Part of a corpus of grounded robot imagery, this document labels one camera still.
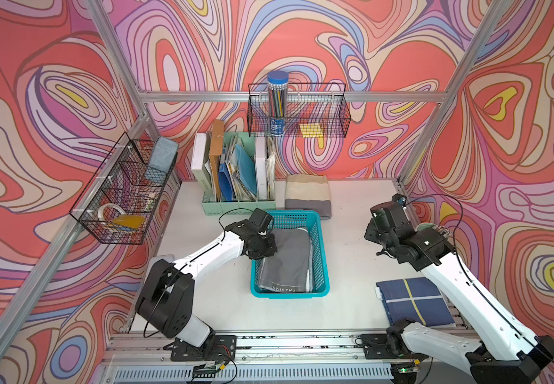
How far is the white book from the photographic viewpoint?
2.89 feet

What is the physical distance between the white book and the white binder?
0.67 feet

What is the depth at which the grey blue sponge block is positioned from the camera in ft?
2.62

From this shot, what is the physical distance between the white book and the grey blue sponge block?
0.07 metres
